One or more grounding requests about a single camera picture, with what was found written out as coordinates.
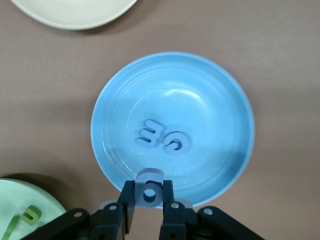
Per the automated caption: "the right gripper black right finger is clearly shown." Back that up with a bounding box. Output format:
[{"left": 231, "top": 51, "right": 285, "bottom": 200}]
[{"left": 159, "top": 179, "right": 266, "bottom": 240}]

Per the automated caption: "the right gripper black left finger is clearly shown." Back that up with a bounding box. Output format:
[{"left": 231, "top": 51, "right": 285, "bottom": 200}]
[{"left": 14, "top": 180, "right": 137, "bottom": 240}]

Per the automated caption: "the blue foam letter g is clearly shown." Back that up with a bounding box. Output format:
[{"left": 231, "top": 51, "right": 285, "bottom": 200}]
[{"left": 134, "top": 167, "right": 165, "bottom": 209}]

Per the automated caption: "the green foam letter u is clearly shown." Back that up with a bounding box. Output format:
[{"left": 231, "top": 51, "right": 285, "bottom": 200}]
[{"left": 19, "top": 204, "right": 43, "bottom": 226}]

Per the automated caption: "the blue foam letter c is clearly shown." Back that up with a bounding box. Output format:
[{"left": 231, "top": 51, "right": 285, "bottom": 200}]
[{"left": 163, "top": 131, "right": 190, "bottom": 156}]

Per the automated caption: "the blue foam letter m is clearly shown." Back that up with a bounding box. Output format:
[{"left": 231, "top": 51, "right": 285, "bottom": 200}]
[{"left": 136, "top": 119, "right": 165, "bottom": 149}]

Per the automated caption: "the green foam letter B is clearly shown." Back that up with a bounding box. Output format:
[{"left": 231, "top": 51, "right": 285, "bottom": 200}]
[{"left": 1, "top": 215, "right": 21, "bottom": 240}]

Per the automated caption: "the green plate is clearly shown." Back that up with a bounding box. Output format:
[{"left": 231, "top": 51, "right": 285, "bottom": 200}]
[{"left": 0, "top": 178, "right": 68, "bottom": 240}]

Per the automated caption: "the blue plate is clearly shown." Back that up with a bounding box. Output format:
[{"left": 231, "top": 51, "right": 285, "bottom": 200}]
[{"left": 90, "top": 51, "right": 256, "bottom": 208}]

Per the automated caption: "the brown table mat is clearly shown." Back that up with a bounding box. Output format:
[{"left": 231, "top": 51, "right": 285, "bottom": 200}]
[{"left": 0, "top": 0, "right": 320, "bottom": 240}]

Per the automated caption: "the beige plate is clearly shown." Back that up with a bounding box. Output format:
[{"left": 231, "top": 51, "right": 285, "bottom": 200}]
[{"left": 9, "top": 0, "right": 140, "bottom": 31}]

